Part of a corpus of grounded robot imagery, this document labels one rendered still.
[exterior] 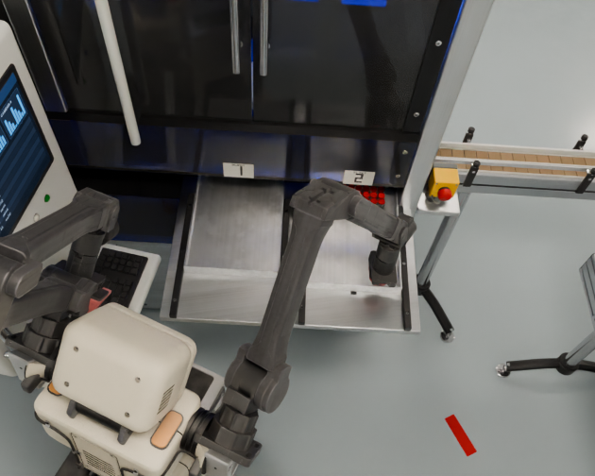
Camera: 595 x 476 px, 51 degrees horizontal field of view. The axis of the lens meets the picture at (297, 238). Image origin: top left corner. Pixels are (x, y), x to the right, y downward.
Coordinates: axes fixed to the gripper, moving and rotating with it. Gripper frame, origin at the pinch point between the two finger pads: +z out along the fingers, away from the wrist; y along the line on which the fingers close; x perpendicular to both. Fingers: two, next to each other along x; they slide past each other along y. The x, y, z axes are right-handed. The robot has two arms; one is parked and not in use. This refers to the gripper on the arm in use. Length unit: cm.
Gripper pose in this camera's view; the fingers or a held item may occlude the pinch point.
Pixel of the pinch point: (378, 285)
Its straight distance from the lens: 171.4
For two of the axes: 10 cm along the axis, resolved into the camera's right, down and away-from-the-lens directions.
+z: -0.6, 6.1, 7.9
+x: -10.0, -0.5, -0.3
